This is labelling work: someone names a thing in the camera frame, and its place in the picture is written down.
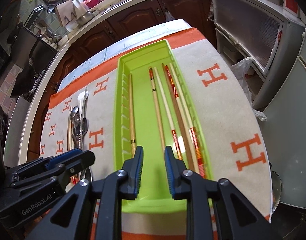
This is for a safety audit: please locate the white ceramic spoon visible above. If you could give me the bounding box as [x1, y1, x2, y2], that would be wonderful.
[78, 87, 89, 119]

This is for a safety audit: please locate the white plastic bag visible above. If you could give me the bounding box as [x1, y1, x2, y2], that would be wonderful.
[230, 56, 268, 122]

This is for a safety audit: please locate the black wok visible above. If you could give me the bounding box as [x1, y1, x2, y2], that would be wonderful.
[11, 35, 41, 98]

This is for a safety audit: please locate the steel cabinet glass door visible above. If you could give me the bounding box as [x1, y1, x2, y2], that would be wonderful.
[212, 0, 305, 109]

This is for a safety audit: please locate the lime green plastic tray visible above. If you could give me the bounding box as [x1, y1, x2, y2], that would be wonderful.
[113, 40, 212, 214]

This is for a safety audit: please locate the steel pot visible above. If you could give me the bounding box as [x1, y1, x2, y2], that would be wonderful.
[76, 11, 93, 26]

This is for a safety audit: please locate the large steel spoon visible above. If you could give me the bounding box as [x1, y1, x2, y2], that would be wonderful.
[70, 106, 80, 131]

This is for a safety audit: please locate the wooden cutting board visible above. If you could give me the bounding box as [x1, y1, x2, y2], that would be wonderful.
[55, 0, 76, 27]

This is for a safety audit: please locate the light bamboo chopstick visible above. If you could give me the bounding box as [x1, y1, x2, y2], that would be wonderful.
[129, 74, 136, 156]

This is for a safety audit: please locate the steel soup spoon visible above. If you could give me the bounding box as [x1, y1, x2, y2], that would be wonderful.
[80, 167, 93, 182]

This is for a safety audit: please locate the pale bamboo chopstick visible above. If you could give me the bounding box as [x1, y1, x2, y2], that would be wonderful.
[153, 67, 183, 160]

